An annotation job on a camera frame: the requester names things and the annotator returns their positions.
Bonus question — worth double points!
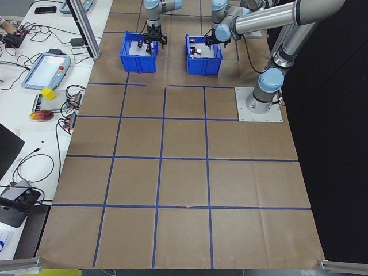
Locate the blue plastic bin with capacitors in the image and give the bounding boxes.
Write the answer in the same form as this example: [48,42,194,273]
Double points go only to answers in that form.
[119,30,159,74]

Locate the blue plastic bin with buttons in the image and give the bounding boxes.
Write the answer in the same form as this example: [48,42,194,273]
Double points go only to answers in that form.
[185,34,224,76]

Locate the white blue paper box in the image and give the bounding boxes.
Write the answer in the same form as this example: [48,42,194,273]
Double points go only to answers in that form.
[0,229,14,261]

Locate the white bin liner sheet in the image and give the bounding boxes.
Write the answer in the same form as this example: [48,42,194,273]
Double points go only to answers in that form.
[191,43,219,60]
[128,40,158,57]

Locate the teal robot teach pendant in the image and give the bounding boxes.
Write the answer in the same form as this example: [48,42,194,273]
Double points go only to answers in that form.
[59,0,97,14]
[21,52,71,90]

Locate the yellow cube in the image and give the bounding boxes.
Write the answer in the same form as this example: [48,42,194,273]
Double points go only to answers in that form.
[41,87,56,101]

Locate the grey flat tray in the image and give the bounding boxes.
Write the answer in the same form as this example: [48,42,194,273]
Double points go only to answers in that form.
[30,93,60,112]

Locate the orange red disc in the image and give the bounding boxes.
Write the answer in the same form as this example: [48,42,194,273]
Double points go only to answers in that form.
[29,112,55,122]

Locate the black laptop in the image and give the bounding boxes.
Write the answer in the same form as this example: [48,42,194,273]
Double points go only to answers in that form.
[0,123,26,181]

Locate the grey hub with black buttons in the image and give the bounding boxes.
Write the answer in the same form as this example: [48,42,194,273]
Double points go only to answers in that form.
[0,179,41,206]

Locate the black monitor stand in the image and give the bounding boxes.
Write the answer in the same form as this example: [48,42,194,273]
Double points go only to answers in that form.
[0,198,29,229]

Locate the aluminium profile bar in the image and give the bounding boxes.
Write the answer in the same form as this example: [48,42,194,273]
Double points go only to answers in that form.
[0,256,44,271]
[317,258,368,274]

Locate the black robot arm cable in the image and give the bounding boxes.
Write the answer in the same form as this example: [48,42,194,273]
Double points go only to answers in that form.
[241,36,274,73]

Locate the aluminium profile post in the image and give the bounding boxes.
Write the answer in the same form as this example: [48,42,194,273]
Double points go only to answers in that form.
[65,0,102,60]

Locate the black power adapter cable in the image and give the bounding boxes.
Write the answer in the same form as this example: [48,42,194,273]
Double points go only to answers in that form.
[70,45,95,64]

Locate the black teach pendant cable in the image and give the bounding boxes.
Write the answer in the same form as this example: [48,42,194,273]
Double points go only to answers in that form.
[0,54,32,71]

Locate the black electronics board red wires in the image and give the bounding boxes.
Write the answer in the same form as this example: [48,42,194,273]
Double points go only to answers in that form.
[1,28,29,49]

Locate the black frame cover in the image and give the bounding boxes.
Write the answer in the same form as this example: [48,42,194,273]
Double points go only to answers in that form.
[266,0,368,264]

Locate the black audio jack cable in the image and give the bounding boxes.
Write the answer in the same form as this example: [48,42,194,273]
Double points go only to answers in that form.
[11,147,55,202]

